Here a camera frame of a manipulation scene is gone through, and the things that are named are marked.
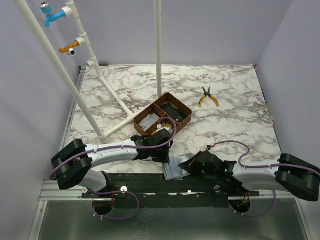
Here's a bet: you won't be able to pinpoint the grey card holder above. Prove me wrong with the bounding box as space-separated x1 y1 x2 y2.
162 153 194 181

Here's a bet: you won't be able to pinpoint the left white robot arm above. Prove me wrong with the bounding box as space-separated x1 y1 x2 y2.
51 128 173 192

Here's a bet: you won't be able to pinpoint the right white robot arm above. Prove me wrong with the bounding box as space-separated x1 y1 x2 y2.
179 150 320 202

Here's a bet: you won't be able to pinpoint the silver VIP card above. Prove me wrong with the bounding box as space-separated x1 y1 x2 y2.
139 113 160 131

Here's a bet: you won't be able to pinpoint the woven brown divided basket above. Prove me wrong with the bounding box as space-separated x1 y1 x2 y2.
133 92 192 136

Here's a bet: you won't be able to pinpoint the white diagonal pole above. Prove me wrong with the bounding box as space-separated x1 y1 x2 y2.
13 0 105 140

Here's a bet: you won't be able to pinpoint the gold faucet tap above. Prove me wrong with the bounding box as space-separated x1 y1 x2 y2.
58 40 80 56

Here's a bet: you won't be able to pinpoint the white vertical pole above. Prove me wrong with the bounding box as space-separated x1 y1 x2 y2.
153 0 162 98

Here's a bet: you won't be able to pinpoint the blue faucet tap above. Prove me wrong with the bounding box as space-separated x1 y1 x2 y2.
39 2 67 28

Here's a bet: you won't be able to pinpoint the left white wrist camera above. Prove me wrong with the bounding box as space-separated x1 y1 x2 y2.
155 124 172 134

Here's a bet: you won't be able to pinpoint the yellow handled pliers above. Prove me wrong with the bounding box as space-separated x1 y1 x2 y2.
198 86 220 107

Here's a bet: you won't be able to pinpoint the aluminium frame rail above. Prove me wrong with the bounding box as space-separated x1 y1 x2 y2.
29 181 312 240

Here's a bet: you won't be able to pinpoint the white PVC pipe frame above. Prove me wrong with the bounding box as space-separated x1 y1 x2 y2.
61 0 140 140

